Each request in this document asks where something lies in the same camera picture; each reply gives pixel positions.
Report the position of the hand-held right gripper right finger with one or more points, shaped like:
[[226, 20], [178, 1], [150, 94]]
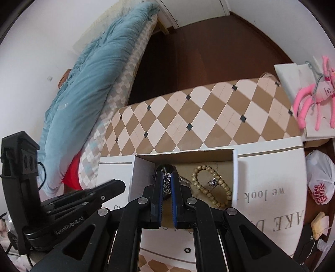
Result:
[[174, 201]]

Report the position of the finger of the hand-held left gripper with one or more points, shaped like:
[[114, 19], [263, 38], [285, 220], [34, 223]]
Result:
[[110, 187]]

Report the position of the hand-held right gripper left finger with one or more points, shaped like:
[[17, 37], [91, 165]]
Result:
[[156, 201]]

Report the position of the white cardboard box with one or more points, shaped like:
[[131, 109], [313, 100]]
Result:
[[264, 177]]

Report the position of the red cloth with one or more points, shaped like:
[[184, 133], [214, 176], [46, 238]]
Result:
[[72, 172]]

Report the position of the diamond patterned tablecloth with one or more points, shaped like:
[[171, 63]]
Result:
[[209, 112]]

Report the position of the blue quilt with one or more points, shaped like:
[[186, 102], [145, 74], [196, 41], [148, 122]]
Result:
[[91, 78]]

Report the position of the brown wooden piece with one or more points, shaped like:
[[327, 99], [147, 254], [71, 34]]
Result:
[[64, 77]]

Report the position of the white plastic bag red print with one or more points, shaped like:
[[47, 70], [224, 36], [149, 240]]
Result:
[[316, 167]]

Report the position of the beige cloth pouch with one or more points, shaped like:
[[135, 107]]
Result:
[[319, 225]]

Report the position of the pink plush toy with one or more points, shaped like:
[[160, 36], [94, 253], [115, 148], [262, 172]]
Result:
[[306, 91]]

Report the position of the white wardrobe door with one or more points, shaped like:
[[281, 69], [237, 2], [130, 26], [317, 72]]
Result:
[[199, 10]]

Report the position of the wooden bed frame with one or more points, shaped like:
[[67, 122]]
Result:
[[163, 27]]

